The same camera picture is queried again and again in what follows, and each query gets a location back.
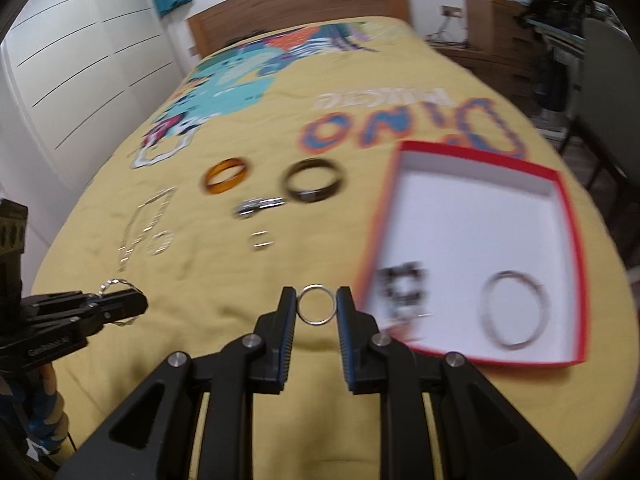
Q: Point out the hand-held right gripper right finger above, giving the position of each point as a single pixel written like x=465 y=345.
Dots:
x=346 y=345

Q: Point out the yellow printed blanket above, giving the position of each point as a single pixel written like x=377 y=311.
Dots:
x=310 y=260

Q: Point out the small silver hoop earring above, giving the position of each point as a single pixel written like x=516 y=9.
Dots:
x=156 y=249

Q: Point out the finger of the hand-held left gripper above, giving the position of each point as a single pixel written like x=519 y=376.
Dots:
x=75 y=299
x=115 y=312

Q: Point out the black and white jewelry piece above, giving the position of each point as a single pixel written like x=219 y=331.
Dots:
x=402 y=287

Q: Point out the red box with white inside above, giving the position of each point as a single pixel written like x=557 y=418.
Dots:
x=475 y=210

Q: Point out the wooden dresser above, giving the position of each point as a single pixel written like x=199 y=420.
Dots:
x=495 y=40

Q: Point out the wooden bed headboard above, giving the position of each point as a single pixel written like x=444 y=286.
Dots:
x=300 y=5

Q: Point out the grey chair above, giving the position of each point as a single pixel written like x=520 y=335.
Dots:
x=610 y=75

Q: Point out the person's left hand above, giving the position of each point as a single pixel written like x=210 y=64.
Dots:
x=50 y=410

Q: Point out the dark brown bangle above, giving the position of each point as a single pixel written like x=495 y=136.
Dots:
x=295 y=191

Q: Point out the thin silver bangle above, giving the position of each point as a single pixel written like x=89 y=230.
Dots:
x=487 y=325

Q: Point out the white wardrobe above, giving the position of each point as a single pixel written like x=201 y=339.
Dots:
x=75 y=60

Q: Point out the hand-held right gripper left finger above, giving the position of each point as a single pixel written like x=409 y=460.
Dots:
x=286 y=340

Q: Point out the orange amber bangle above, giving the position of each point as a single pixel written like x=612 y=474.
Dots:
x=212 y=180

